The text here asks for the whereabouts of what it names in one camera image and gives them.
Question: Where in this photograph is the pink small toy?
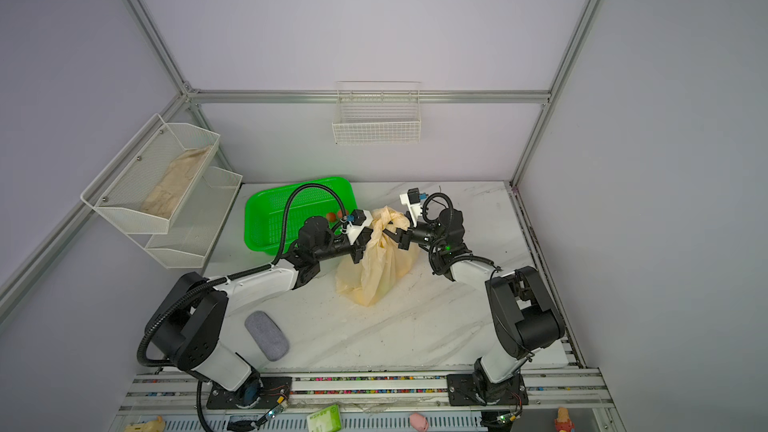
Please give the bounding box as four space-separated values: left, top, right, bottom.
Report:
408 413 429 432

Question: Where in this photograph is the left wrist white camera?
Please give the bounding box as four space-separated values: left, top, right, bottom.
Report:
344 209 373 244

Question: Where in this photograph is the beige cloth in shelf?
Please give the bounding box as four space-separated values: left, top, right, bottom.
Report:
140 146 211 219

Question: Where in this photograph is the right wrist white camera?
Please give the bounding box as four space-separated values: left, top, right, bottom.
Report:
400 188 427 228

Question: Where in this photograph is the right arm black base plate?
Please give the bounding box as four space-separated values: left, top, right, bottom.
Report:
446 373 529 407

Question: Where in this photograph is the wrist white camera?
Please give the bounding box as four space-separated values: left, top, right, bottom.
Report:
344 209 373 244
400 188 427 228

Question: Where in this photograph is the lower white mesh wall shelf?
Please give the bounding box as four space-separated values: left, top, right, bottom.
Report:
126 165 242 269

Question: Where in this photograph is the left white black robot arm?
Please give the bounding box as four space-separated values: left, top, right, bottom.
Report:
136 209 373 394

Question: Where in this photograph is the cream banana print plastic bag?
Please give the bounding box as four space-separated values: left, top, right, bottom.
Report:
335 207 421 307

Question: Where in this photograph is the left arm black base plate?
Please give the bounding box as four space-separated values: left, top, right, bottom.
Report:
206 376 293 410

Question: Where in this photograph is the green small box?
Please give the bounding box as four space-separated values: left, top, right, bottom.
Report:
306 404 343 432

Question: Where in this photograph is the green plastic basket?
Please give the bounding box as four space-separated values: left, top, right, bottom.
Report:
244 177 357 256

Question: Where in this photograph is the grey oval sponge pad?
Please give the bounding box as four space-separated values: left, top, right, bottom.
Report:
244 311 290 362

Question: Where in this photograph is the upper white mesh wall shelf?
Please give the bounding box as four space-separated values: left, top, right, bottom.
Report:
80 114 220 235

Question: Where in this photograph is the white mesh wall shelf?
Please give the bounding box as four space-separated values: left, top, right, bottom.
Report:
80 114 220 235
126 165 242 269

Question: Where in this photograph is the white wire wall basket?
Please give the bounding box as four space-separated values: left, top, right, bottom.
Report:
332 81 421 146

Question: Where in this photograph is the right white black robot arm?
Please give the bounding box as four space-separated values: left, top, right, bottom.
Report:
383 209 566 405

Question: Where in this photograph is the red yellow figurine toy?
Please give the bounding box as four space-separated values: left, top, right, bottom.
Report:
554 407 575 432

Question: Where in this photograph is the beige toy at front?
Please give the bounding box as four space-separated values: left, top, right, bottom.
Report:
123 416 166 432

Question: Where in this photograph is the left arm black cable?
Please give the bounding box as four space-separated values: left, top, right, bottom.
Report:
135 182 349 432

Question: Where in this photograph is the aluminium front rail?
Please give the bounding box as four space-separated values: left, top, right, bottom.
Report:
109 368 626 431

